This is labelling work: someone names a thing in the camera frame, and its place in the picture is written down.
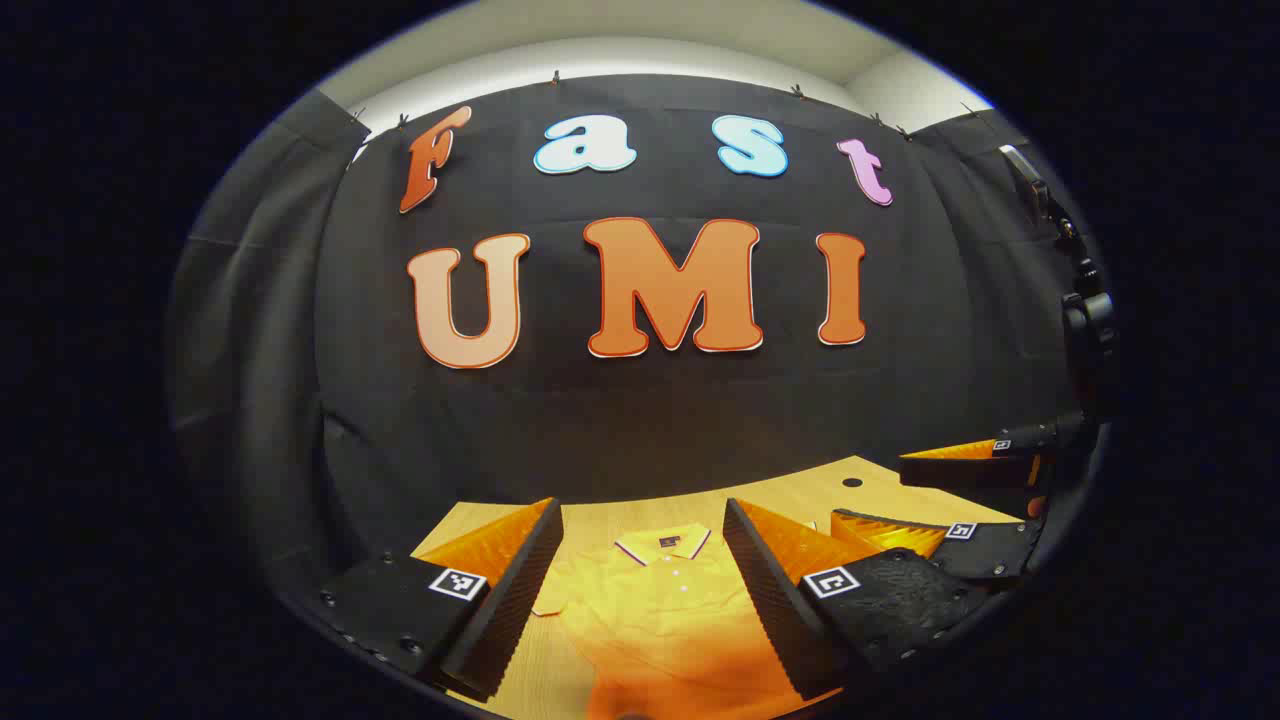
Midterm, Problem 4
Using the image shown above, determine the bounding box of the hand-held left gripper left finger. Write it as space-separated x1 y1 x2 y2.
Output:
318 497 565 702

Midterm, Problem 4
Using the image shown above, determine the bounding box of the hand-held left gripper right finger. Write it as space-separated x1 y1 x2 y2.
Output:
721 497 992 702

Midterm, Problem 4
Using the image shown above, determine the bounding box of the orange polo T-shirt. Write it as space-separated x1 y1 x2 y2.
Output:
530 522 816 720

